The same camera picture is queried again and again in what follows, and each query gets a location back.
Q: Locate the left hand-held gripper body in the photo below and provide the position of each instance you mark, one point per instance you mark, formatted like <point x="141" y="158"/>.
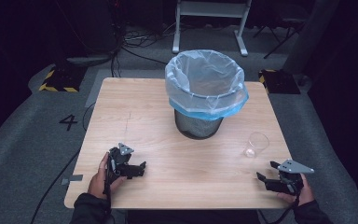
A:
<point x="121" y="158"/>

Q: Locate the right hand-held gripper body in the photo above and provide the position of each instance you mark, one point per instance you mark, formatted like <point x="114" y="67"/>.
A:
<point x="289" y="177"/>

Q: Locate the clear plastic cup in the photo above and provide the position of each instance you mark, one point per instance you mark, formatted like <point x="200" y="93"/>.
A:
<point x="256" y="144"/>

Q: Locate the black mesh trash bin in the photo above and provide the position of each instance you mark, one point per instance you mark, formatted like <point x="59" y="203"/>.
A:
<point x="199" y="126"/>

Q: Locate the translucent blue bin bag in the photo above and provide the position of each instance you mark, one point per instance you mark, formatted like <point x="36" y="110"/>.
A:
<point x="205" y="84"/>

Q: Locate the person's right hand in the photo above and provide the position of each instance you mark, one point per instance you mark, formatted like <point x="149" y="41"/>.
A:
<point x="304" y="193"/>

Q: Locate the person's left hand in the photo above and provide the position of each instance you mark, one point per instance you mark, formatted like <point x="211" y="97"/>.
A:
<point x="98" y="183"/>

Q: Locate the grey tape piece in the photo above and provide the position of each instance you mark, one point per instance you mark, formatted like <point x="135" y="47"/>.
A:
<point x="74" y="178"/>

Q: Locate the black yellow striped floor plate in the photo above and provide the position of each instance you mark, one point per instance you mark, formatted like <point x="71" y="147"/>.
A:
<point x="279" y="82"/>
<point x="63" y="79"/>

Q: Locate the dark equipment stand base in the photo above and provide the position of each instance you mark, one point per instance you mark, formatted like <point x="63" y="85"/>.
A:
<point x="90" y="59"/>

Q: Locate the black folding stand legs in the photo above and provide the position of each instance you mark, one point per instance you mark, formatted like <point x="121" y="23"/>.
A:
<point x="279" y="34"/>

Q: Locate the grey curtain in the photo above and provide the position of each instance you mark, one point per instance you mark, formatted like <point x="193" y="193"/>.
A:
<point x="310" y="34"/>

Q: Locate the white metal stand frame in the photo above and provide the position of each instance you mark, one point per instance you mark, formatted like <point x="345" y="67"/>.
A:
<point x="211" y="9"/>

